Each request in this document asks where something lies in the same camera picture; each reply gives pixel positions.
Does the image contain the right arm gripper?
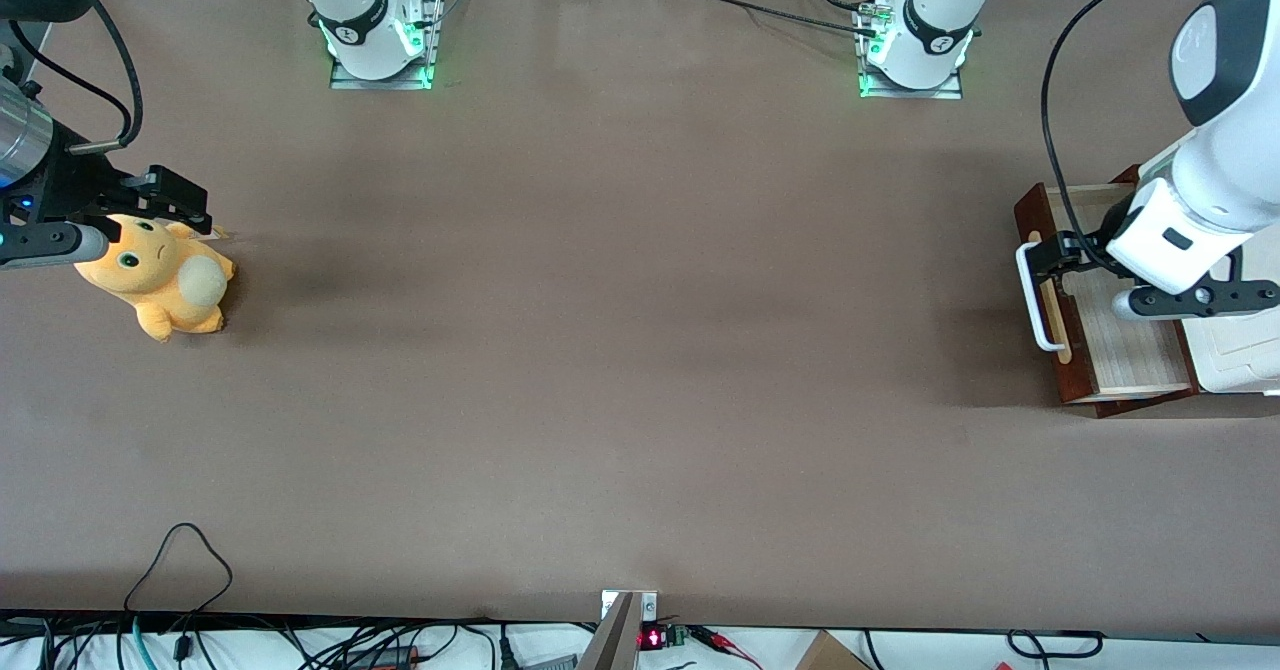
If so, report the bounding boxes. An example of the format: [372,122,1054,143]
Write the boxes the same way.
[15,122,215,238]

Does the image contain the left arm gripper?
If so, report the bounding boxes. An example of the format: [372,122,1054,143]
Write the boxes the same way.
[1033,177,1257,294]

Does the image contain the white and wood drawer handle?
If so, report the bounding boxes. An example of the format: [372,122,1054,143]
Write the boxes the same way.
[1015,233,1075,364]

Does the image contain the white drawer cabinet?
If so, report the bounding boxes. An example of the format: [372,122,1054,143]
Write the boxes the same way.
[1138,100,1280,396]

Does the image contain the orange plush toy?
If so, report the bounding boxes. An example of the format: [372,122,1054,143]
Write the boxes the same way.
[72,212,238,343]

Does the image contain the brown cardboard box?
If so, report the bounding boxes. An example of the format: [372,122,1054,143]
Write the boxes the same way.
[794,629,874,670]

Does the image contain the black power adapter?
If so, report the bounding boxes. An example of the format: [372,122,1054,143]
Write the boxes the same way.
[343,644,423,670]

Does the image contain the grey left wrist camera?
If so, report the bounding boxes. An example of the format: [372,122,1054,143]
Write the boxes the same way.
[1112,250,1280,324]

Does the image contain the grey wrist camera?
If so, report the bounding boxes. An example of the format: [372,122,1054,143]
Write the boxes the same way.
[0,220,111,271]
[1112,250,1280,324]

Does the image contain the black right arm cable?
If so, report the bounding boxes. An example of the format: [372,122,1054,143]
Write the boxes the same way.
[5,0,145,155]

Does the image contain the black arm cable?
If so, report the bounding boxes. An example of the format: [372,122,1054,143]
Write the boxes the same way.
[5,0,145,155]
[1039,0,1280,277]

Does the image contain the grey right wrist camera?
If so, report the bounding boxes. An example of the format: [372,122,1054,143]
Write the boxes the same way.
[0,220,111,271]

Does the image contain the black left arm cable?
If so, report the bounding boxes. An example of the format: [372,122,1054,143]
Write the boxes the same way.
[1039,0,1280,277]

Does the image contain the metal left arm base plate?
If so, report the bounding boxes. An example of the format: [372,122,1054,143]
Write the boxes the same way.
[857,0,965,102]

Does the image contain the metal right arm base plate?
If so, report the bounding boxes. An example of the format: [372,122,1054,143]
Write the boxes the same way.
[329,0,445,92]

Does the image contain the black looped thin cable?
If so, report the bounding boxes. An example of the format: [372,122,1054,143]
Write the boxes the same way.
[122,521,235,617]

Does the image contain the long black table cable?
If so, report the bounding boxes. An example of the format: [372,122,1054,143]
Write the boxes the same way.
[689,0,883,37]

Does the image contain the black oval cable loop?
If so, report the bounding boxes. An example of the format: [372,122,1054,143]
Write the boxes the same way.
[1004,629,1107,660]

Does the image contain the red and black clip wires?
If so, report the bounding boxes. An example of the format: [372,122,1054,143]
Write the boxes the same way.
[688,625,763,668]

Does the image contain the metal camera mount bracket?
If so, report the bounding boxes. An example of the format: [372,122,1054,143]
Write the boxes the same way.
[576,589,660,670]

